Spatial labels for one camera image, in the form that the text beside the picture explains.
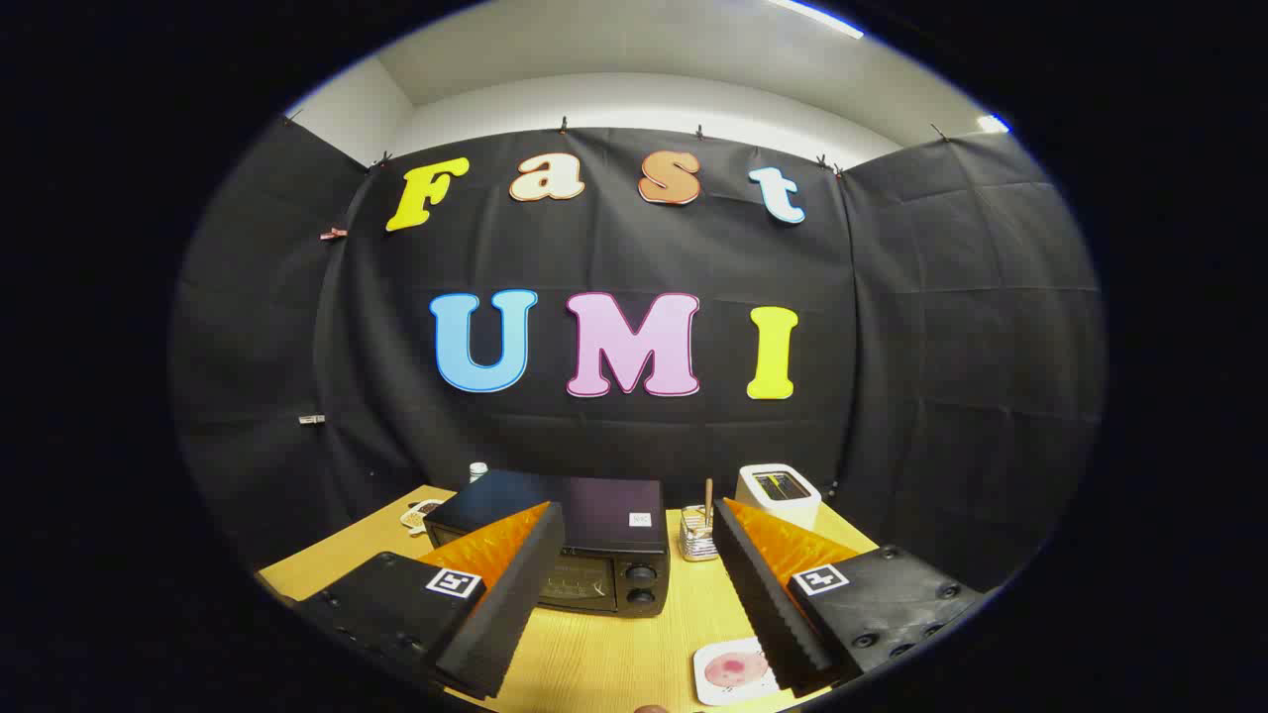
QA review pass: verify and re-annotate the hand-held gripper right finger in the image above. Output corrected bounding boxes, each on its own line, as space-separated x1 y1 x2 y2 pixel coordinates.
713 497 984 694

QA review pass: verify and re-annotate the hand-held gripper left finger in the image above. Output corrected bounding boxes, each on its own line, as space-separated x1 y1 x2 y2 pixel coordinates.
295 500 567 700

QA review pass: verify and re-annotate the white plate with pink meat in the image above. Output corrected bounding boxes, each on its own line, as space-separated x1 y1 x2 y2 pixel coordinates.
693 637 784 706

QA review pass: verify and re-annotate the black toaster oven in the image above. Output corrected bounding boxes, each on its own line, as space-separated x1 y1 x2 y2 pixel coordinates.
424 469 671 619

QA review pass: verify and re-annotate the white bread toaster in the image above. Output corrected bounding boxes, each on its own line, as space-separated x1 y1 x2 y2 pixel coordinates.
735 462 822 533

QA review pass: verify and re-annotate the black backdrop cloth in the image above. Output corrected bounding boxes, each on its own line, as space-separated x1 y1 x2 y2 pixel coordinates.
170 117 1106 595

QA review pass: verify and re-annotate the long ceiling light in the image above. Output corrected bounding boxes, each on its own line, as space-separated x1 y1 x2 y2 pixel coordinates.
768 0 865 41

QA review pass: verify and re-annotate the metal wire utensil holder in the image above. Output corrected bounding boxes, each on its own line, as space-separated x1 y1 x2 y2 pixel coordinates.
680 503 721 562

